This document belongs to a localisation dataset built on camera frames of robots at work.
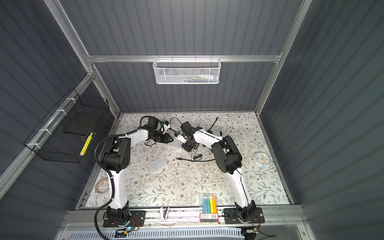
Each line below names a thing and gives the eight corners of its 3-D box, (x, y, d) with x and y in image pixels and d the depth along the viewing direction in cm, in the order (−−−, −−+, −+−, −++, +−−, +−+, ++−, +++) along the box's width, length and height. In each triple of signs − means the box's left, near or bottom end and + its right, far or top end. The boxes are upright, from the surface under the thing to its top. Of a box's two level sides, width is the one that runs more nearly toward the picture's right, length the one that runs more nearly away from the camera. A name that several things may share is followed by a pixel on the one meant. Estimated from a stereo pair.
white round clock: (254, 167, 92) (255, 165, 90) (250, 153, 99) (252, 151, 96) (271, 167, 92) (273, 165, 90) (266, 153, 99) (268, 151, 96)
